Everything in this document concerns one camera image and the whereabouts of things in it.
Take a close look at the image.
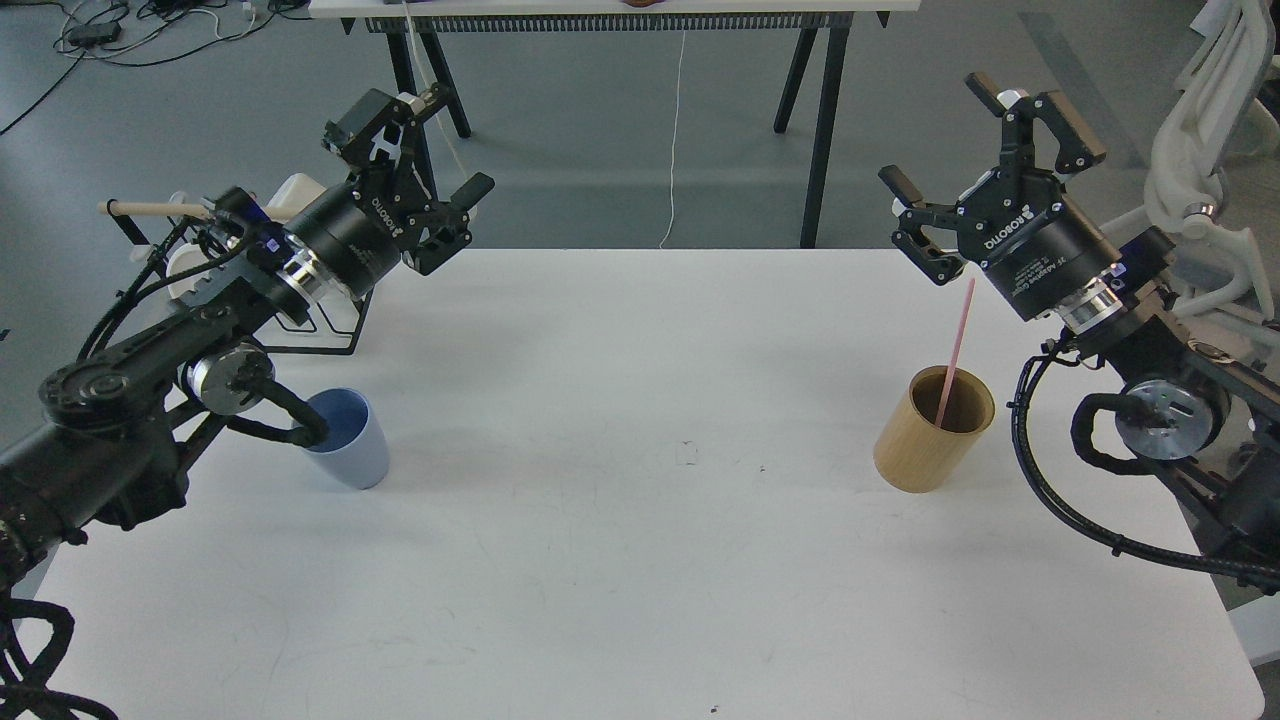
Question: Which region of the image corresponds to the pink chopstick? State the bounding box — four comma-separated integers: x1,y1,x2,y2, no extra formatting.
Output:
933,277,977,429

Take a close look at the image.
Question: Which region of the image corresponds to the white hanging cable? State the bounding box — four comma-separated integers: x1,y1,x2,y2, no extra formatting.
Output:
658,29,689,250

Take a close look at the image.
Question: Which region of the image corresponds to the white jug on rack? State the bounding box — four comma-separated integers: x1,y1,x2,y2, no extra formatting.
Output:
262,172,328,223

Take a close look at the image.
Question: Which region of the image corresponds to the floor cables and adapter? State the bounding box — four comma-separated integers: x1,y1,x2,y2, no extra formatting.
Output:
0,0,311,136

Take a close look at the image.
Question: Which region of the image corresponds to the background table with black legs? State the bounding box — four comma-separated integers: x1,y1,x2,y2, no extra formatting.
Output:
307,1,919,250

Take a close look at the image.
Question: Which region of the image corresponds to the bamboo cylinder holder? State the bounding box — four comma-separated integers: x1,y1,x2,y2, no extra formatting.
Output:
873,365,995,495

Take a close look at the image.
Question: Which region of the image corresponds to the white cup on rack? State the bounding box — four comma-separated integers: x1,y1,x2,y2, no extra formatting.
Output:
165,243,224,300

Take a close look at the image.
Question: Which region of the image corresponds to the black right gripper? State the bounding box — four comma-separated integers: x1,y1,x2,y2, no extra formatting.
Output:
878,70,1123,323

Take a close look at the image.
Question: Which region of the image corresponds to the blue plastic cup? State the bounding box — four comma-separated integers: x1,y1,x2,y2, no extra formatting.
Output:
303,388,390,491

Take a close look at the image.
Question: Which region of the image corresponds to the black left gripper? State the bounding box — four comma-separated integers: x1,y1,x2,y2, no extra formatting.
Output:
289,88,495,299

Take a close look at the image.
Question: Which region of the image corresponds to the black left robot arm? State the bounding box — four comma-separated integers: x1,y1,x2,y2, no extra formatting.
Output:
3,85,494,719

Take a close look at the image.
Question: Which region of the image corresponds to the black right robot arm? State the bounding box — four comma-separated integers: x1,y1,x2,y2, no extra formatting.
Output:
879,72,1279,594

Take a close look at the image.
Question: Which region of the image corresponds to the black wire cup rack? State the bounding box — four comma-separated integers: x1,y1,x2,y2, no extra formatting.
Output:
97,199,376,357

